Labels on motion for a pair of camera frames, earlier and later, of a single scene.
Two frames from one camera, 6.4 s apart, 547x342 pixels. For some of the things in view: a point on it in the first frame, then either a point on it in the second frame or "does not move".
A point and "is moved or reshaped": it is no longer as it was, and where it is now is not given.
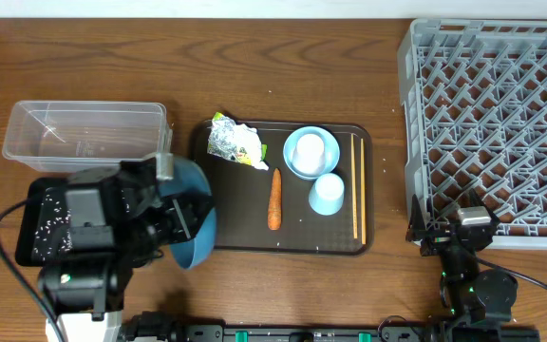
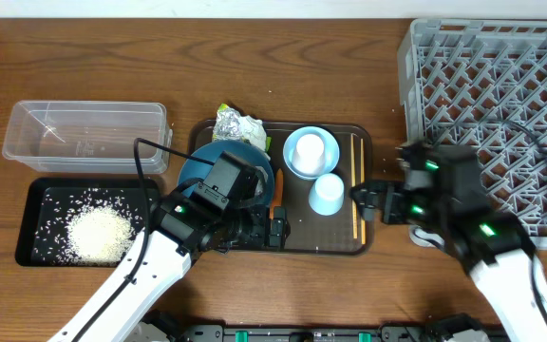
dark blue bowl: x=189 y=179 is moved or reshaped
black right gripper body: x=437 y=240 → x=420 y=206
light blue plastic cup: x=327 y=195 does not move
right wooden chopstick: x=363 y=191 does not move
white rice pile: x=53 y=233 is moved or reshaped
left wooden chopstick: x=353 y=188 does not move
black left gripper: x=188 y=219 → x=266 y=233
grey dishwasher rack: x=491 y=104 does not move
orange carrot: x=274 y=210 does not move
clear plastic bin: x=55 y=136 does not move
